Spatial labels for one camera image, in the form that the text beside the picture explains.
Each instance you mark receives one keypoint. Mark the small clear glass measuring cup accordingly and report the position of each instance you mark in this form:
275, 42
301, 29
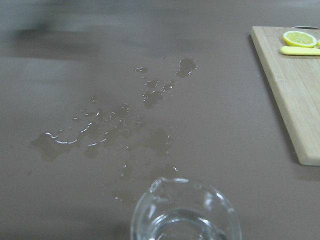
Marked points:
184, 209

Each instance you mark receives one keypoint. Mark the wooden cutting board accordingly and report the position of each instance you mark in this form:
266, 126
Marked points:
295, 84

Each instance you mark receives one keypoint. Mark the lemon slice near handle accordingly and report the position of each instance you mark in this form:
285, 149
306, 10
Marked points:
299, 39

